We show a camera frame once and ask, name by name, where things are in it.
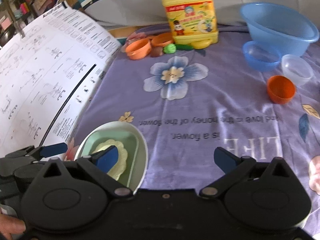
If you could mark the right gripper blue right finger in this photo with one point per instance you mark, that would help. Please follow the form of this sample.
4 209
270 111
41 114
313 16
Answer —
235 169

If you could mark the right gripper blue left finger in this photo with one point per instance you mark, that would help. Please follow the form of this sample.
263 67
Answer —
110 185

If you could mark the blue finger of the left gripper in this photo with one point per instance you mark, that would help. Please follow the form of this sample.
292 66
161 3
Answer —
39 152

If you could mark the cream flower-shaped plate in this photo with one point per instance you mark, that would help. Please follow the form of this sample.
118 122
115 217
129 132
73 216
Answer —
120 159

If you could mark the green square plate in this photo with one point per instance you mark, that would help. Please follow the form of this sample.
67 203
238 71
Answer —
128 139

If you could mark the small orange bowl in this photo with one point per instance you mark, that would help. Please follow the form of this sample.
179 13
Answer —
280 89

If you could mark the small blue plastic bowl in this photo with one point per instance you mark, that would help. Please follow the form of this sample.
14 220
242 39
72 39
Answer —
260 56

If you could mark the clear plastic bowl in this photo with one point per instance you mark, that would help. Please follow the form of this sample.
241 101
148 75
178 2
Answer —
296 69

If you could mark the person's left hand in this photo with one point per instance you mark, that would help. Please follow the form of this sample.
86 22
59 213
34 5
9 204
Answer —
11 226

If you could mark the white printed instruction sheet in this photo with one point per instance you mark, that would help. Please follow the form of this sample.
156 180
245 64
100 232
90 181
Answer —
49 76

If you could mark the purple floral tablecloth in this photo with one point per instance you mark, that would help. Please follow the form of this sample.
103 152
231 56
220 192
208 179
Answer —
188 103

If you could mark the orange measuring cup front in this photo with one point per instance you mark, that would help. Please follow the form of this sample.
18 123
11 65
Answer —
139 49

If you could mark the orange measuring cup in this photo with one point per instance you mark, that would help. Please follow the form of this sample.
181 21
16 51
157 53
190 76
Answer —
139 49
162 40

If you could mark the yellow toy lemon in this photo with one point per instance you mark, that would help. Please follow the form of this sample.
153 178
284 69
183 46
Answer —
197 45

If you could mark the brown toy ball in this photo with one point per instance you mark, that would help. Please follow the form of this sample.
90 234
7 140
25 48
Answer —
156 52

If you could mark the green toy cucumber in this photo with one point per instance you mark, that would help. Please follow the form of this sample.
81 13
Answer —
184 47

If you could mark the green toy ball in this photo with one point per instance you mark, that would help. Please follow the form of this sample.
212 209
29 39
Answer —
170 49

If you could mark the orange measuring cup rear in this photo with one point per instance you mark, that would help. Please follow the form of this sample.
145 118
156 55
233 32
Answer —
162 40

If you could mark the large blue plastic basin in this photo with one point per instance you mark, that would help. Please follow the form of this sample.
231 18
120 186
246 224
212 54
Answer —
279 26

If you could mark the yellow detergent bottle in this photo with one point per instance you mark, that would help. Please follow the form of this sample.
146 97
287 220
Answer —
192 20

